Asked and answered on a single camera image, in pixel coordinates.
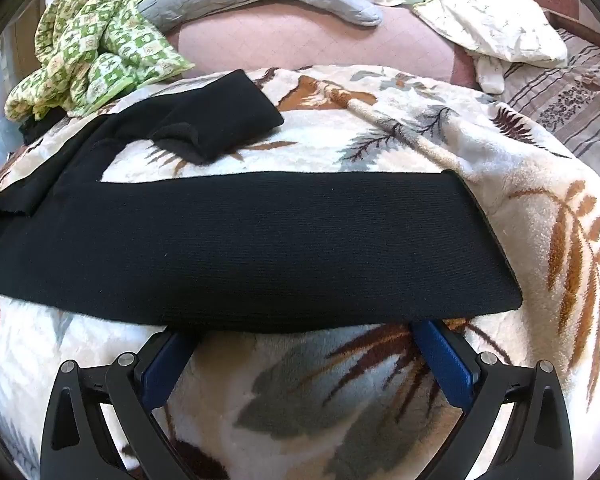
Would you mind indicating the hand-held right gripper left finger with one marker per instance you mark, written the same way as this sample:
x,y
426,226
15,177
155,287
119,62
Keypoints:
x,y
159,372

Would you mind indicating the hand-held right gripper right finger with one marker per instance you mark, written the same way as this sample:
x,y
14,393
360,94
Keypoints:
x,y
446,362

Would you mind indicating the black pants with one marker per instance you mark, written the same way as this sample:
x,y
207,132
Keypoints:
x,y
255,240

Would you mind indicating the leaf print fleece blanket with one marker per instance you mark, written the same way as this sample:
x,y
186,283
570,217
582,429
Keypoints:
x,y
340,125

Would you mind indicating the dark cloth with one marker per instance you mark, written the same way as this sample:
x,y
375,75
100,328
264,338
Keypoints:
x,y
30,127

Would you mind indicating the striped bed sheet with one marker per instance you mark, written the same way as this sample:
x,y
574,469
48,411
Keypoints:
x,y
570,90

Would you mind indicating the white floral quilt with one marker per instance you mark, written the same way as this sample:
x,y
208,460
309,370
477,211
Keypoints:
x,y
490,25

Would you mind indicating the green checkered quilt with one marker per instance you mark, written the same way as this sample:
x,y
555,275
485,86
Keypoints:
x,y
105,35

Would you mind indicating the pink bed sheet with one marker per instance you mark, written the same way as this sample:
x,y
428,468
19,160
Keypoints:
x,y
305,40

